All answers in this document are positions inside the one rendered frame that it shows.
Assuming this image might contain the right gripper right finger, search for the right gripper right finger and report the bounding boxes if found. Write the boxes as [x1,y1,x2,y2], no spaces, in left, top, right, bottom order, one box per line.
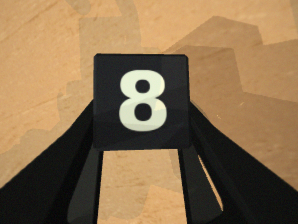
[177,101,298,224]

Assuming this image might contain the black cube with number 8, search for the black cube with number 8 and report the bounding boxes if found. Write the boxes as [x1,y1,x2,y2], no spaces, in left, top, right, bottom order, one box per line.
[93,53,192,151]

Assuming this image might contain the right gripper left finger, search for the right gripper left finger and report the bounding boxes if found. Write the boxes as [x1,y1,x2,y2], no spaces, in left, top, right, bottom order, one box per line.
[0,99,104,224]

